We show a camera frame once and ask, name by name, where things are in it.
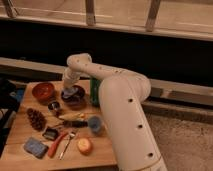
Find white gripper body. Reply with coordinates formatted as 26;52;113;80
62;68;80;89

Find blue towel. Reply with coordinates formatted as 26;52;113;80
62;87;77;99

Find purple bowl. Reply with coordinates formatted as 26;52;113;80
61;85;85;106

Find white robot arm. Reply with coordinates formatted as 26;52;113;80
62;53;168;171

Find orange bowl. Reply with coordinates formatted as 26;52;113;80
32;82;55;102

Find green plastic bin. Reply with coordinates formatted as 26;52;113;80
90;78;100;106

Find small metal cup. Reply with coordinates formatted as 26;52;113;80
48;101;61;116

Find wooden table board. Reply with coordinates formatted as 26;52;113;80
0;82;116;171

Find blue cup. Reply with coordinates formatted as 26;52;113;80
87;116;103;135

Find brown pine cone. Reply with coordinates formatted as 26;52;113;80
27;108;46;131

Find small black tray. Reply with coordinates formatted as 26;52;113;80
42;128;59;140

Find yellow apple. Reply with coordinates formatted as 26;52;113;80
77;138;93;155

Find blue sponge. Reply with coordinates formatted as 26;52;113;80
23;137;48;159

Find black handled tool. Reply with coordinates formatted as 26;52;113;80
53;120;88;128

